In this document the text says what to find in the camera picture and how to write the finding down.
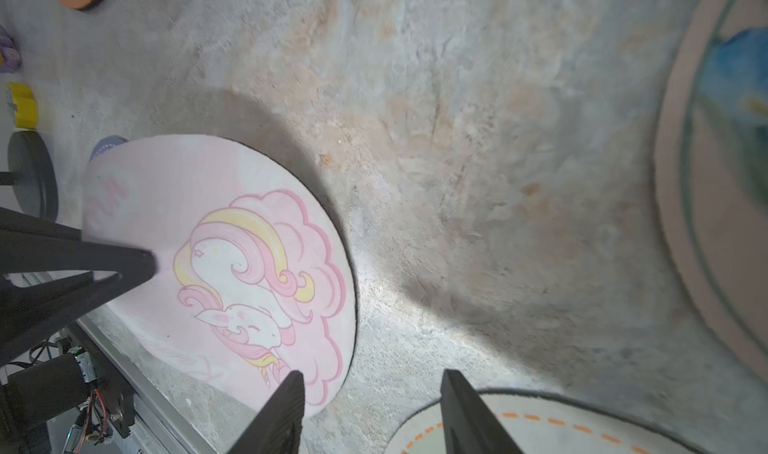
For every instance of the glitter silver cylinder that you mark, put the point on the glitter silver cylinder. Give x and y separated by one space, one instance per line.
30 173

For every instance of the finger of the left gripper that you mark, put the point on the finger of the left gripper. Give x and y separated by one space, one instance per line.
50 278

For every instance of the cream alpaca coaster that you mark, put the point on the cream alpaca coaster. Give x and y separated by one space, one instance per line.
544 424

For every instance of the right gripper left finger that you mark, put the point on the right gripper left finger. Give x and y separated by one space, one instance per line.
277 427

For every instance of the small purple bunny figurine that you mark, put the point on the small purple bunny figurine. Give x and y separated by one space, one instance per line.
10 61

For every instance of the pink unicorn coaster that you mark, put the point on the pink unicorn coaster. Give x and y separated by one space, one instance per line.
253 281

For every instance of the aluminium frame rail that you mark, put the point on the aluminium frame rail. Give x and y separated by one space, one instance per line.
175 412

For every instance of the small yellow object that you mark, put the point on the small yellow object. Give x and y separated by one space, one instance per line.
23 105

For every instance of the navy bunny planet coaster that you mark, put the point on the navy bunny planet coaster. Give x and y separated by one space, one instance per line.
105 145

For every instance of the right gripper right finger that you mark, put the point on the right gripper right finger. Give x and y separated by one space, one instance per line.
469 425

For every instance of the pink tulip flower coaster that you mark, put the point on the pink tulip flower coaster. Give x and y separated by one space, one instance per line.
710 171

